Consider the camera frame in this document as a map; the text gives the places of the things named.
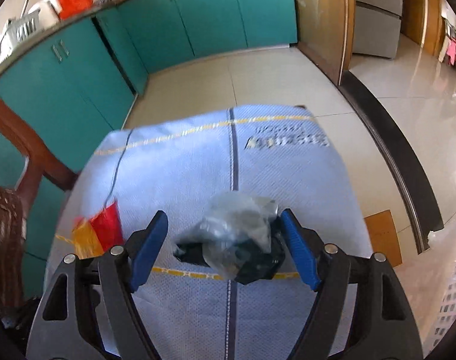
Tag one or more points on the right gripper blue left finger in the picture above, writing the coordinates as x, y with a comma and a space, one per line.
122, 270

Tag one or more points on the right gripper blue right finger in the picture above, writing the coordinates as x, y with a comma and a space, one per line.
325, 268

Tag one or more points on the red snack bag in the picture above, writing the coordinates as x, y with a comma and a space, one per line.
96, 235

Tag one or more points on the dark green plastic bag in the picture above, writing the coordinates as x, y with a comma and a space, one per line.
239, 237

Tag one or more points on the teal kitchen cabinets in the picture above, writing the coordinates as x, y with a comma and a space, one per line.
77, 84

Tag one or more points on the brown cardboard piece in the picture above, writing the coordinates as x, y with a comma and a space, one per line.
383, 236

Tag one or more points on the blue woven tablecloth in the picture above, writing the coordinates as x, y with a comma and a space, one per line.
183, 167

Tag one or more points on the carved brown wooden chair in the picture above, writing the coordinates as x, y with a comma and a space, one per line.
16, 203

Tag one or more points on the white dish rack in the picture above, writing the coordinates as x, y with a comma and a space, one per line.
22, 29

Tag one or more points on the orange plastic bag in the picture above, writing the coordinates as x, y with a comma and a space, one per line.
73, 7

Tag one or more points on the grey refrigerator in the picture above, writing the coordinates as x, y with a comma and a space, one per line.
377, 27

